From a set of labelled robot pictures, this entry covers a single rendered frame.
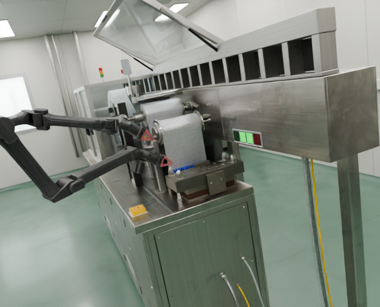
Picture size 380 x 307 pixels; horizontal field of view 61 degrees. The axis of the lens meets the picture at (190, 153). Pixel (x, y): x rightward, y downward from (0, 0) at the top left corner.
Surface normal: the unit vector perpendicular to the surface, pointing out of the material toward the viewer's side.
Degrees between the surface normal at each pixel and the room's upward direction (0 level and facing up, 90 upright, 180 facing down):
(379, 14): 90
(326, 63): 90
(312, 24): 90
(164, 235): 90
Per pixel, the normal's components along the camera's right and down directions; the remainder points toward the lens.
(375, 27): -0.90, 0.25
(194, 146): 0.40, 0.15
